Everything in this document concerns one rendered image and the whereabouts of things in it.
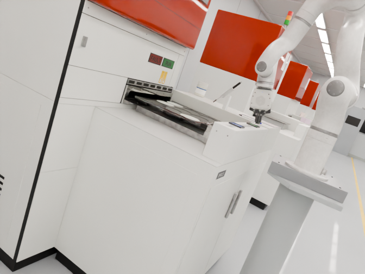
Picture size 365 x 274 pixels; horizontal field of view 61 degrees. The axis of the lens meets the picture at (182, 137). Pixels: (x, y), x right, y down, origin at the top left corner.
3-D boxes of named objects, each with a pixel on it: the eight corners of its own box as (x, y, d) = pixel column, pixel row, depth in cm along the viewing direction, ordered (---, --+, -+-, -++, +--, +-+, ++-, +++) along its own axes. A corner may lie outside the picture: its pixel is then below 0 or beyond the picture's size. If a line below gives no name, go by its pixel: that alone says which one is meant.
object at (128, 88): (119, 102, 153) (125, 83, 151) (165, 107, 192) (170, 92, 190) (122, 104, 152) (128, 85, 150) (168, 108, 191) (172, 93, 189)
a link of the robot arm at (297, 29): (307, 18, 132) (264, 79, 142) (312, 28, 146) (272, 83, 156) (290, 8, 136) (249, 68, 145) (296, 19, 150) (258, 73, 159)
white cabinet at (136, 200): (49, 261, 156) (94, 106, 139) (154, 212, 241) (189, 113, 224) (149, 347, 129) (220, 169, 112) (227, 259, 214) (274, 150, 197)
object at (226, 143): (201, 154, 122) (214, 121, 119) (242, 146, 171) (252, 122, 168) (222, 164, 118) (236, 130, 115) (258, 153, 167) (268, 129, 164)
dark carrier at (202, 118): (137, 97, 156) (137, 96, 155) (171, 101, 186) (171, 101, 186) (194, 123, 141) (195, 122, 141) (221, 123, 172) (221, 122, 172)
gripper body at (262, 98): (252, 85, 153) (247, 107, 154) (273, 87, 148) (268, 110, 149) (256, 86, 159) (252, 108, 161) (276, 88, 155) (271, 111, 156)
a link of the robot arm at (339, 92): (340, 138, 137) (364, 87, 133) (331, 135, 122) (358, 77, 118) (313, 129, 144) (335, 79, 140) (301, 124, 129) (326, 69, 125)
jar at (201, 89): (192, 93, 209) (196, 80, 207) (196, 94, 215) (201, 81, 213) (201, 97, 206) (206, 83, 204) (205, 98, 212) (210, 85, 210)
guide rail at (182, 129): (135, 110, 162) (137, 105, 161) (137, 111, 163) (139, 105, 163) (219, 150, 141) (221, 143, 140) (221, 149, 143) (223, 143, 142)
